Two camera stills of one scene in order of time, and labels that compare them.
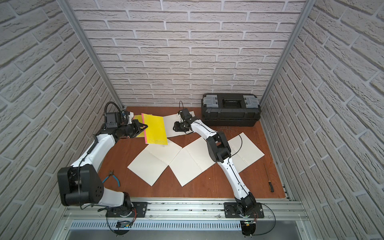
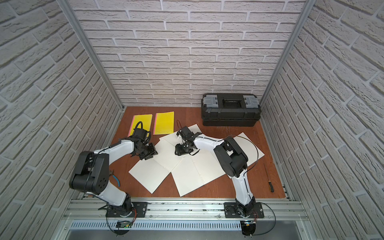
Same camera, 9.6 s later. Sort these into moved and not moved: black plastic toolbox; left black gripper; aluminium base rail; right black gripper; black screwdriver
Moved: left black gripper; right black gripper
Not moved: aluminium base rail; black screwdriver; black plastic toolbox
